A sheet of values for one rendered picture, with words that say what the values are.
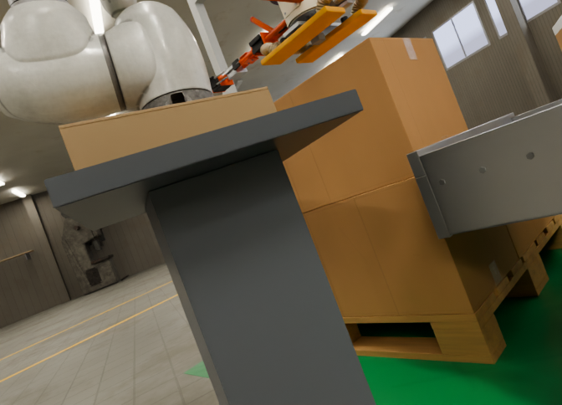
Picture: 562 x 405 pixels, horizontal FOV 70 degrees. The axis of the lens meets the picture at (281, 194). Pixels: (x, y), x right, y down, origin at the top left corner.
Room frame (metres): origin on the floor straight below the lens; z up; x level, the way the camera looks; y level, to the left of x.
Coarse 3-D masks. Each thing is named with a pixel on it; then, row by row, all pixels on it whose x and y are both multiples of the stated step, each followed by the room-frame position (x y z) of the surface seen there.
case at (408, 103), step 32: (352, 64) 1.15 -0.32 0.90; (384, 64) 1.10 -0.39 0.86; (416, 64) 1.23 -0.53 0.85; (288, 96) 1.35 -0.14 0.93; (320, 96) 1.25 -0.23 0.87; (384, 96) 1.11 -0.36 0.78; (416, 96) 1.18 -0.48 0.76; (448, 96) 1.32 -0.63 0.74; (352, 128) 1.20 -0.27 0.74; (384, 128) 1.13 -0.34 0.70; (416, 128) 1.13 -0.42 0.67; (448, 128) 1.26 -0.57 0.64; (288, 160) 1.42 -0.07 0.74; (320, 160) 1.32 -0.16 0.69; (352, 160) 1.24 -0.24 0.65; (384, 160) 1.16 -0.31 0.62; (320, 192) 1.36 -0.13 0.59; (352, 192) 1.27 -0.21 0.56
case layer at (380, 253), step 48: (384, 192) 1.18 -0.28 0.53; (336, 240) 1.37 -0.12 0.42; (384, 240) 1.23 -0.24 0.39; (432, 240) 1.12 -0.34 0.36; (480, 240) 1.21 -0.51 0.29; (528, 240) 1.44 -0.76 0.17; (336, 288) 1.43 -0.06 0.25; (384, 288) 1.28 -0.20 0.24; (432, 288) 1.16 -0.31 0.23; (480, 288) 1.14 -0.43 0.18
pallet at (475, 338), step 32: (512, 288) 1.42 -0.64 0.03; (352, 320) 1.42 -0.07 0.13; (384, 320) 1.31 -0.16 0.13; (416, 320) 1.22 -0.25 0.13; (448, 320) 1.15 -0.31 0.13; (480, 320) 1.09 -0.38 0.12; (384, 352) 1.35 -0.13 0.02; (416, 352) 1.26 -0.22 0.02; (448, 352) 1.18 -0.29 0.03; (480, 352) 1.11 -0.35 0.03
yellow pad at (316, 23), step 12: (324, 12) 1.22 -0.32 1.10; (336, 12) 1.25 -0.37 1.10; (312, 24) 1.27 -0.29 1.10; (324, 24) 1.31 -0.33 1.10; (300, 36) 1.33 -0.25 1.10; (312, 36) 1.37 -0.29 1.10; (276, 48) 1.39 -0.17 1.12; (288, 48) 1.39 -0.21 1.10; (300, 48) 1.44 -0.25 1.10; (264, 60) 1.45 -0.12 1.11; (276, 60) 1.47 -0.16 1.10
